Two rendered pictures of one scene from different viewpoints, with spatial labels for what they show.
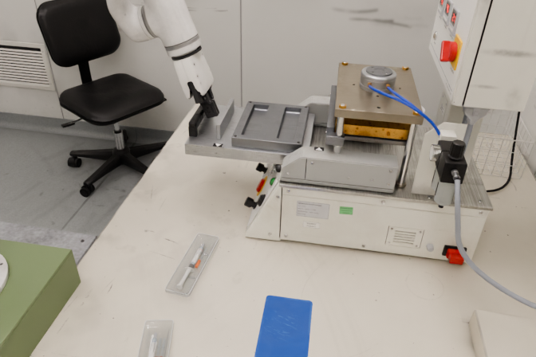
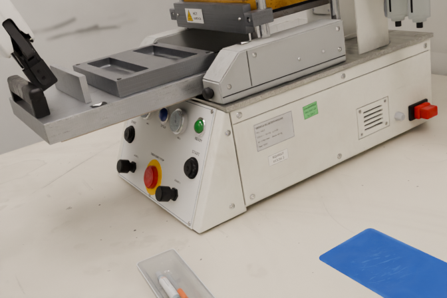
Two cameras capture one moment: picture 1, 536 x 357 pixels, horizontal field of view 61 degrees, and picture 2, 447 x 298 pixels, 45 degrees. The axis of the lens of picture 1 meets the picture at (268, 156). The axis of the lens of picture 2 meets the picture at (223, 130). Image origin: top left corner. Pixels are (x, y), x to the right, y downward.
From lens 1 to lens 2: 62 cm
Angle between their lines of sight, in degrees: 36
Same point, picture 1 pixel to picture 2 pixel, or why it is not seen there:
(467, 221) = (418, 62)
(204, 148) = (80, 118)
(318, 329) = (418, 241)
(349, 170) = (297, 46)
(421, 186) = (366, 40)
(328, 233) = (299, 160)
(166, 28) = not seen: outside the picture
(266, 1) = not seen: outside the picture
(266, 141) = (168, 66)
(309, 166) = (252, 62)
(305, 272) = (318, 215)
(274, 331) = (386, 277)
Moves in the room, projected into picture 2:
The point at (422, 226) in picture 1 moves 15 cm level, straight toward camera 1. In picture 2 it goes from (384, 92) to (441, 114)
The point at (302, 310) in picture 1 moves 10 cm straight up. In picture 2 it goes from (375, 239) to (370, 172)
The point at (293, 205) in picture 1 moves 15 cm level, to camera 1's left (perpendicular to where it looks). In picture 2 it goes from (250, 138) to (170, 177)
